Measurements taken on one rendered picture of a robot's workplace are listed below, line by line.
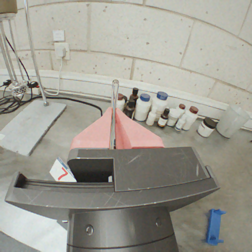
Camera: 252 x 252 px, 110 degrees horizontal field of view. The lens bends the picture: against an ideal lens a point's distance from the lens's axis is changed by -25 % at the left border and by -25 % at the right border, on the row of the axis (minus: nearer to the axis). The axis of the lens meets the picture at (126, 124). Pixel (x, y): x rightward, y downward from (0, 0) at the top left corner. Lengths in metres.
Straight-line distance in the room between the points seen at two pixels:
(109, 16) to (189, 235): 0.80
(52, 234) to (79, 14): 0.76
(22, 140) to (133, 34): 0.61
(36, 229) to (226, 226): 0.51
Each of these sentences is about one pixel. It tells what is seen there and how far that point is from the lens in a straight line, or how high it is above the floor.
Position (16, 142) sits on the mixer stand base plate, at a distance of 0.52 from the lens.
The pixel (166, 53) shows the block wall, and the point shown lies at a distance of 0.61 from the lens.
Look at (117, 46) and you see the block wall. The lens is 0.60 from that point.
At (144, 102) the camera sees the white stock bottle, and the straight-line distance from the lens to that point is 0.49.
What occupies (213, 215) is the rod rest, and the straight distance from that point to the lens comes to 0.45.
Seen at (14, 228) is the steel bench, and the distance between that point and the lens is 0.41.
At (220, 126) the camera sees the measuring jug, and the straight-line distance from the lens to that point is 0.75.
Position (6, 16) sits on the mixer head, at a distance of 0.45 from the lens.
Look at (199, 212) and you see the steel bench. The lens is 0.43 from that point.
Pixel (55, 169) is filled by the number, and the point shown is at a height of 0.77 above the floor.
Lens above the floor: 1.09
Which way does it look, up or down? 42 degrees down
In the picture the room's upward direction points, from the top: 11 degrees clockwise
